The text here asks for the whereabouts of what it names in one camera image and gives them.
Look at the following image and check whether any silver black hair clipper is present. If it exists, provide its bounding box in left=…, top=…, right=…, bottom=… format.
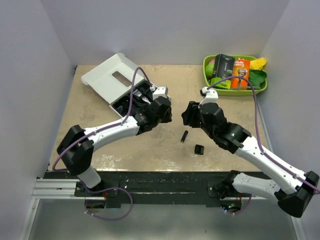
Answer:
left=133, top=90, right=151, bottom=105

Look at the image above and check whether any black cylindrical battery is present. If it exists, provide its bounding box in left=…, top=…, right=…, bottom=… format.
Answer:
left=180, top=130, right=189, bottom=143

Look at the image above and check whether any black comb attachment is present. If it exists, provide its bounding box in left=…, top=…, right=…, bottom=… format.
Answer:
left=194, top=144, right=205, bottom=155

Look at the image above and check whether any white clipper kit box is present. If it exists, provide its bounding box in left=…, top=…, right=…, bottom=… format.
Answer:
left=81, top=52, right=159, bottom=117

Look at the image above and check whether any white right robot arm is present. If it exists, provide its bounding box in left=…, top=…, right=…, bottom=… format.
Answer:
left=181, top=101, right=320, bottom=218

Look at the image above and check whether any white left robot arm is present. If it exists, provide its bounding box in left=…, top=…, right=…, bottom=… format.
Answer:
left=57, top=96, right=172, bottom=196

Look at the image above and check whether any green plastic basket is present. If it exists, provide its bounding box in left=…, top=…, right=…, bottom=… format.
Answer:
left=202, top=55, right=268, bottom=97

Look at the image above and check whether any black razor box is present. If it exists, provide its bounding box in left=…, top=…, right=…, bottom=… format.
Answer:
left=210, top=53, right=236, bottom=85

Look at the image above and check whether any orange razor package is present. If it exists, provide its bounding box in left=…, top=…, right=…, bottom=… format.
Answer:
left=230, top=58, right=250, bottom=89

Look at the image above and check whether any green leaf item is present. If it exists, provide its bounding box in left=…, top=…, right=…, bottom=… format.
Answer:
left=248, top=69, right=267, bottom=87

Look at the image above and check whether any yellow cloth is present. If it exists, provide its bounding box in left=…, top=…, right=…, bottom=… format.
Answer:
left=250, top=57, right=267, bottom=71

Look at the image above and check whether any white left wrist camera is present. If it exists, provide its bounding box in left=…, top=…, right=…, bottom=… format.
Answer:
left=149, top=85, right=168, bottom=101

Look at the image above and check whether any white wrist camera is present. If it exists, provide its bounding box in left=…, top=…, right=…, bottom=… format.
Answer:
left=200, top=87, right=219, bottom=105
left=149, top=85, right=168, bottom=101

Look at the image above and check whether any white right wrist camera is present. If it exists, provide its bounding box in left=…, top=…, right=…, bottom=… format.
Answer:
left=200, top=87, right=219, bottom=105

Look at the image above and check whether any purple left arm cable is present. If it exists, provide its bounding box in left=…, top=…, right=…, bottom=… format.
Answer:
left=51, top=66, right=153, bottom=172

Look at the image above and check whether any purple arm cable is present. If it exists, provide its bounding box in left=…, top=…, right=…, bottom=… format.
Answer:
left=206, top=76, right=320, bottom=195
left=51, top=66, right=153, bottom=172

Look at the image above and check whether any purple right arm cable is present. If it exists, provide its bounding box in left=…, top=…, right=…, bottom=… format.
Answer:
left=206, top=76, right=320, bottom=195

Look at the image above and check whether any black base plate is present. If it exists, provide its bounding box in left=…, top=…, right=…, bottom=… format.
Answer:
left=43, top=169, right=253, bottom=209

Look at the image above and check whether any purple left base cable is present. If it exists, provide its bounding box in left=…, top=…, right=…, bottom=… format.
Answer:
left=84, top=186, right=135, bottom=221

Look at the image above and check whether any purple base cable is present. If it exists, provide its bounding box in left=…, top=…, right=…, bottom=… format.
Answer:
left=223, top=192, right=254, bottom=216
left=84, top=186, right=135, bottom=221

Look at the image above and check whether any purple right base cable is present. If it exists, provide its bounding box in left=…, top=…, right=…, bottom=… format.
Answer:
left=223, top=192, right=254, bottom=216

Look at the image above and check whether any aluminium rail frame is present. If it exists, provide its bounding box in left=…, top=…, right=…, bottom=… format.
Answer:
left=31, top=178, right=276, bottom=201

